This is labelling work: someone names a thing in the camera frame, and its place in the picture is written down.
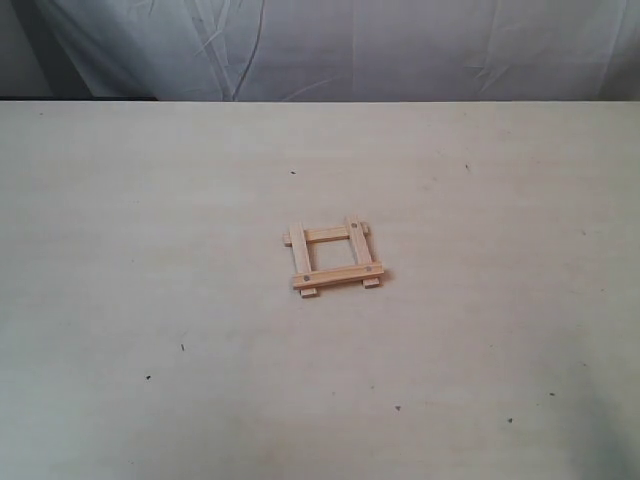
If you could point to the plain pale wood stick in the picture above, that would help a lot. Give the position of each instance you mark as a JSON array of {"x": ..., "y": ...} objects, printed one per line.
[{"x": 299, "y": 249}]

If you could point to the wood stick with two magnets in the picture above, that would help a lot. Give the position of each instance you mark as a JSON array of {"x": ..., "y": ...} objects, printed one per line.
[{"x": 362, "y": 252}]

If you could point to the horizontal grained wood stick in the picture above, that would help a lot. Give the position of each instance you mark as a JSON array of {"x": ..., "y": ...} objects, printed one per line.
[{"x": 319, "y": 235}]

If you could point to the white backdrop cloth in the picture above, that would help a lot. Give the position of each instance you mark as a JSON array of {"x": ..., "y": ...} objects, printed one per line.
[{"x": 250, "y": 51}]

